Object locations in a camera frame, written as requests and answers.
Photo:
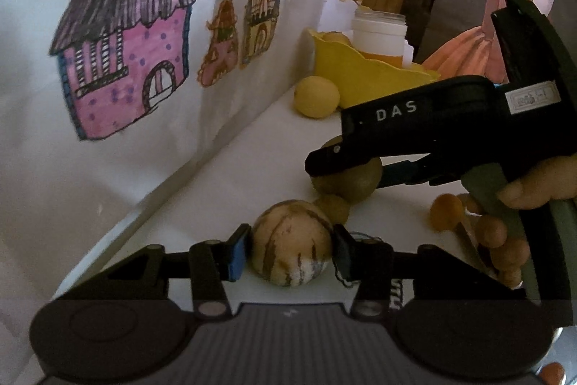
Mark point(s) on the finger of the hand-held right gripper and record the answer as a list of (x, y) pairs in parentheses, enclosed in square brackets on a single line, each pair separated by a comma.
[(419, 174), (333, 161)]

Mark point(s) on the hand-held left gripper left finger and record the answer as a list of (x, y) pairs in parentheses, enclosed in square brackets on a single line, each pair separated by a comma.
[(236, 253)]

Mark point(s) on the white printed table mat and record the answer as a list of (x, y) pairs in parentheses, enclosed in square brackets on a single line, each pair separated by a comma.
[(270, 168)]

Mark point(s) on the white jar with orange band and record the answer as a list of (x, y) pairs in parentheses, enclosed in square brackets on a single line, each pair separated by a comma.
[(378, 35)]

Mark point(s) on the yellow lemon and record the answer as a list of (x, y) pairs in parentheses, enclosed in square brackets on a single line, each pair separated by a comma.
[(316, 97)]

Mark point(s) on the brown longan bunch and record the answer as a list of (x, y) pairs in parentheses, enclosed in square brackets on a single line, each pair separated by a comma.
[(491, 231)]

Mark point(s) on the round striped melon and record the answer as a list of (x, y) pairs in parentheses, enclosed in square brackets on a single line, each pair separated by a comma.
[(293, 243)]

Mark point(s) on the house drawings paper sheet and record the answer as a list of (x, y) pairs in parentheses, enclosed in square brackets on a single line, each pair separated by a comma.
[(135, 51)]

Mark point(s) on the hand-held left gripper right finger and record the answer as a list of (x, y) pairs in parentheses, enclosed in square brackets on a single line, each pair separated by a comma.
[(341, 254)]

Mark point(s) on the orange dress figure wall poster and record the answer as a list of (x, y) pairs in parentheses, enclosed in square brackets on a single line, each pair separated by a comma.
[(487, 28)]

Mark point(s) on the yellow fruit in bowl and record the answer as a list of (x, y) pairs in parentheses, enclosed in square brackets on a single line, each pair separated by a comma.
[(337, 38)]

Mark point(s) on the white paper card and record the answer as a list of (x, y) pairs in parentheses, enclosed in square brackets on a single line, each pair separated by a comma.
[(408, 52)]

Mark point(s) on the large green kiwi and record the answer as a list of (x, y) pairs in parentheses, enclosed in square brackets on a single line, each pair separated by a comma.
[(356, 184)]

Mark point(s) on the yellow plastic bowl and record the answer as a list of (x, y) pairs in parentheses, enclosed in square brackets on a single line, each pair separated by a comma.
[(374, 80)]

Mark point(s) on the person's right hand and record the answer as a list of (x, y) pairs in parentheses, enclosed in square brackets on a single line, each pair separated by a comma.
[(536, 184)]

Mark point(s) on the small green kiwi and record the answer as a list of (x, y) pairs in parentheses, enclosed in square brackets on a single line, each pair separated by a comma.
[(332, 208)]

